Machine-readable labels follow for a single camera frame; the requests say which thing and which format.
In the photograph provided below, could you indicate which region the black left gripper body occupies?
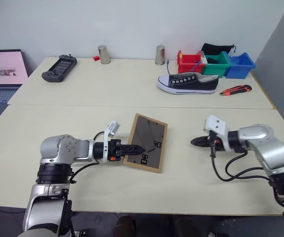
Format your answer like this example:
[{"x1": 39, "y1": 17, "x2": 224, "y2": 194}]
[{"x1": 106, "y1": 139, "x2": 128, "y2": 162}]

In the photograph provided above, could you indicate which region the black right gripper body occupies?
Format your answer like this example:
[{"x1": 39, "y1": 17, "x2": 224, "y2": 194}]
[{"x1": 208, "y1": 131, "x2": 226, "y2": 152}]

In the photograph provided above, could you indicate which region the wooden picture frame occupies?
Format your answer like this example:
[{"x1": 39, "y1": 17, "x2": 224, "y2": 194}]
[{"x1": 122, "y1": 113, "x2": 169, "y2": 174}]

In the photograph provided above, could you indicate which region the black canvas sneaker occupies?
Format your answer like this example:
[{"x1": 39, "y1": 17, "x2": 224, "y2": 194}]
[{"x1": 157, "y1": 72, "x2": 220, "y2": 95}]

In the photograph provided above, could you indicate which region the orange black utility knife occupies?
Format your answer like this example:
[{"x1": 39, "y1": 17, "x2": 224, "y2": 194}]
[{"x1": 218, "y1": 84, "x2": 253, "y2": 97}]

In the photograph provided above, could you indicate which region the green plastic bin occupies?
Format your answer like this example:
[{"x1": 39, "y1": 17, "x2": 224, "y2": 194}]
[{"x1": 201, "y1": 50, "x2": 232, "y2": 79}]

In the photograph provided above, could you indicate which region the red plastic bin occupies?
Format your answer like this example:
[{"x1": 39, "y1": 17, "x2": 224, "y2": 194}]
[{"x1": 177, "y1": 50, "x2": 207, "y2": 74}]

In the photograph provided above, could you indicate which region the blue plastic bin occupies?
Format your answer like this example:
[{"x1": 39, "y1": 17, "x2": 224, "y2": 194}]
[{"x1": 224, "y1": 51, "x2": 257, "y2": 80}]

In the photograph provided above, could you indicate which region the steel cup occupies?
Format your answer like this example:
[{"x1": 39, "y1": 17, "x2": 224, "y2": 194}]
[
  {"x1": 97, "y1": 45, "x2": 112, "y2": 65},
  {"x1": 154, "y1": 45, "x2": 167, "y2": 66}
]

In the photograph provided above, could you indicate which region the black handheld game console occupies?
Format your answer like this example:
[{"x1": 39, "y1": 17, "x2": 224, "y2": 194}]
[{"x1": 41, "y1": 54, "x2": 78, "y2": 83}]

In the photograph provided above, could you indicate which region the open laptop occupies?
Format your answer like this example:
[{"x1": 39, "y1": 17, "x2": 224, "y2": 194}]
[{"x1": 0, "y1": 49, "x2": 30, "y2": 135}]

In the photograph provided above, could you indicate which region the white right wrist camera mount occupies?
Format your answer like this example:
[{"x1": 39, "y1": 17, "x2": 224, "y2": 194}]
[{"x1": 204, "y1": 115, "x2": 232, "y2": 152}]

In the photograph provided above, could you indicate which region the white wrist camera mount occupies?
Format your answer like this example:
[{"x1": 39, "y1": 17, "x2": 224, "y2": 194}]
[
  {"x1": 101, "y1": 120, "x2": 121, "y2": 164},
  {"x1": 204, "y1": 115, "x2": 232, "y2": 152}
]

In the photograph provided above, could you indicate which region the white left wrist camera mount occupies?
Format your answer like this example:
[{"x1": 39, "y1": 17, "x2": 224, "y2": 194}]
[{"x1": 101, "y1": 120, "x2": 121, "y2": 164}]

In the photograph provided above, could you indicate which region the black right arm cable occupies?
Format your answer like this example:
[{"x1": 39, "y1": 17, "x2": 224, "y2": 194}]
[{"x1": 210, "y1": 141, "x2": 273, "y2": 183}]

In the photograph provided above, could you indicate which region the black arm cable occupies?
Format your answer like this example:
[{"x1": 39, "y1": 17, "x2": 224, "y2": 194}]
[
  {"x1": 210, "y1": 141, "x2": 273, "y2": 183},
  {"x1": 69, "y1": 131, "x2": 108, "y2": 185}
]

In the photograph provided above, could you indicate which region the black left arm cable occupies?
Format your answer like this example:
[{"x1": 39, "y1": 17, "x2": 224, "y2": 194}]
[{"x1": 69, "y1": 131, "x2": 108, "y2": 185}]

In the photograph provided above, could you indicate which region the black drawstring pouch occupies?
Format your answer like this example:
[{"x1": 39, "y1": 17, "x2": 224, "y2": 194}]
[{"x1": 200, "y1": 43, "x2": 237, "y2": 57}]

